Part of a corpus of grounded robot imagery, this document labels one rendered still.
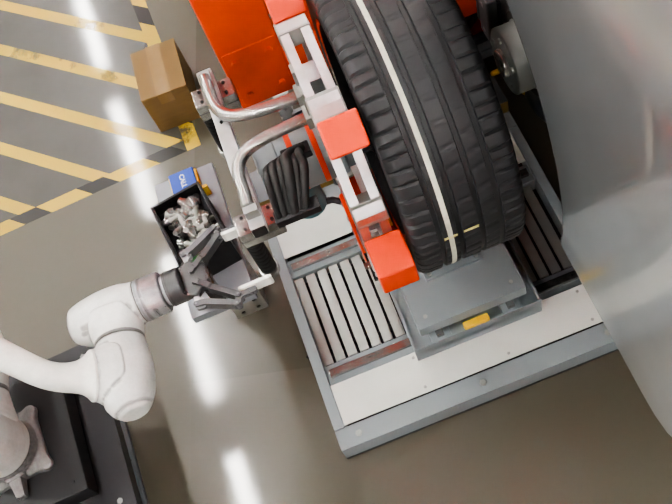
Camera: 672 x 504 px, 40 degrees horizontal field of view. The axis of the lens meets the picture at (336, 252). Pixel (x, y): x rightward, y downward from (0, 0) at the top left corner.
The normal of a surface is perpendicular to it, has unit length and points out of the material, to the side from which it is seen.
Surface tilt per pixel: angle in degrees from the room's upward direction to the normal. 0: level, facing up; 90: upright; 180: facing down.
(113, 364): 24
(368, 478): 0
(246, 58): 90
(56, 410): 3
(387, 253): 0
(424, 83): 31
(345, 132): 35
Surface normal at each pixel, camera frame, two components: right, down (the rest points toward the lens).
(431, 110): 0.04, 0.15
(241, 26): 0.32, 0.81
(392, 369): -0.21, -0.45
